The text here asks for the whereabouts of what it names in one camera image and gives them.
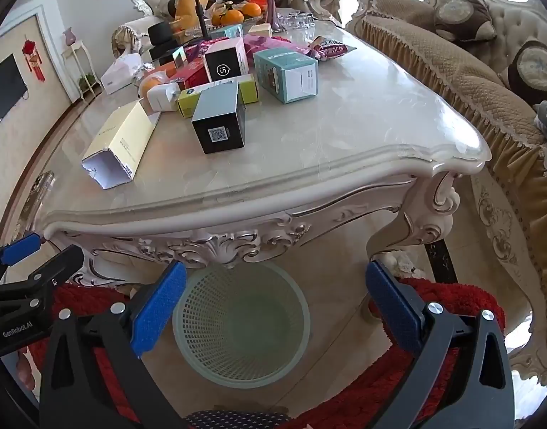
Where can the glass fruit bowl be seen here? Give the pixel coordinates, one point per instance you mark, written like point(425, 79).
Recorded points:
point(251, 20)

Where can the orange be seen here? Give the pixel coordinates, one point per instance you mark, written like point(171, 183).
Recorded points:
point(218, 18)
point(252, 9)
point(149, 83)
point(233, 17)

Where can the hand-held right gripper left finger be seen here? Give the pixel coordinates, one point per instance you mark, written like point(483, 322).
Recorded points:
point(159, 308)

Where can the red knot wall ornament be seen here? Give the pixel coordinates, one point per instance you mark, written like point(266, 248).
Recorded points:
point(32, 58)

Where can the black television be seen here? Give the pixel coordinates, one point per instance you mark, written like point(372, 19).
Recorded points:
point(3, 94)

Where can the dark dotted cloth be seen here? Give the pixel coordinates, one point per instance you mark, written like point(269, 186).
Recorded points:
point(237, 419)

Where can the yellow-green small box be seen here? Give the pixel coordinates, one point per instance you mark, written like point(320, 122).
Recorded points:
point(188, 102)
point(248, 90)

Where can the large teal carton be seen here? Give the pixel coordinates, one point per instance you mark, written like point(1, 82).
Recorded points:
point(286, 73)

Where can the small green plant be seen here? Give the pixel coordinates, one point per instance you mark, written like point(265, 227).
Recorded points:
point(88, 82)

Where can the white box with black face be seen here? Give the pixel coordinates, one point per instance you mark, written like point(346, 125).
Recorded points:
point(226, 62)

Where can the white tissue pack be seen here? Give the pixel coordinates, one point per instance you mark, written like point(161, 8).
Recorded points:
point(121, 72)

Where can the white side table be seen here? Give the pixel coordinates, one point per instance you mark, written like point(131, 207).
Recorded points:
point(79, 53)

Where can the cream box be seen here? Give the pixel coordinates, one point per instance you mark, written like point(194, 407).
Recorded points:
point(260, 30)

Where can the black cylinder speaker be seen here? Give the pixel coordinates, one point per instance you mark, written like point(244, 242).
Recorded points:
point(159, 33)

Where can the long pale yellow box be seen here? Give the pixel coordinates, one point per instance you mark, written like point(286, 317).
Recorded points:
point(121, 143)

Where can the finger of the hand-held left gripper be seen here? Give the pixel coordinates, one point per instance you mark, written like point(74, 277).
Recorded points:
point(18, 249)
point(54, 268)

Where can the magenta patterned packet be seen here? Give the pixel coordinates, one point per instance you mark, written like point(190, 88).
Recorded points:
point(201, 48)

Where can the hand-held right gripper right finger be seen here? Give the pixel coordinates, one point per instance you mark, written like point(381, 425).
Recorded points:
point(391, 308)

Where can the pale green plastic waste basket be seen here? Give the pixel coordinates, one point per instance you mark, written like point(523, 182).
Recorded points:
point(242, 326)

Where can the beige tufted sofa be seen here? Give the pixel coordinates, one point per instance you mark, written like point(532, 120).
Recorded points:
point(434, 49)

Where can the flat black box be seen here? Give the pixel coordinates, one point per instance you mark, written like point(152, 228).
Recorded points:
point(164, 51)

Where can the red cardboard box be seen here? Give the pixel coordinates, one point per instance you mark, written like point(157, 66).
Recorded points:
point(190, 78)

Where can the dark red snack packet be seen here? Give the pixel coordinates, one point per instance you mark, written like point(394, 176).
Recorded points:
point(329, 48)

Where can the row of glass cups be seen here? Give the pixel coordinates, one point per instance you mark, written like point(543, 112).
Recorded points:
point(295, 20)

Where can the small teal box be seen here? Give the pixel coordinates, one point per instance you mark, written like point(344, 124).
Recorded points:
point(226, 32)

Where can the ornate white marble coffee table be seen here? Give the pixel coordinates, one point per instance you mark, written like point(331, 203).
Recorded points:
point(219, 241)

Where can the red snack packets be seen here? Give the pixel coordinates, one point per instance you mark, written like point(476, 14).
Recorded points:
point(278, 45)

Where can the pink vase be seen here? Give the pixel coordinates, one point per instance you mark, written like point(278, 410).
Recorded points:
point(68, 36)

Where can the small white box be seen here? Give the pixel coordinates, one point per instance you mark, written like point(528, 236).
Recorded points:
point(161, 97)

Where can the black box with grey side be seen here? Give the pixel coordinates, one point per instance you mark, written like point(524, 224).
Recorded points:
point(219, 120)

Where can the brown round-print cushion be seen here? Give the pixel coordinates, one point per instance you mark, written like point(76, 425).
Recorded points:
point(173, 7)
point(463, 13)
point(534, 71)

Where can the black tripod stand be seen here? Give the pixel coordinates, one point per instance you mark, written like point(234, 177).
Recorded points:
point(198, 4)

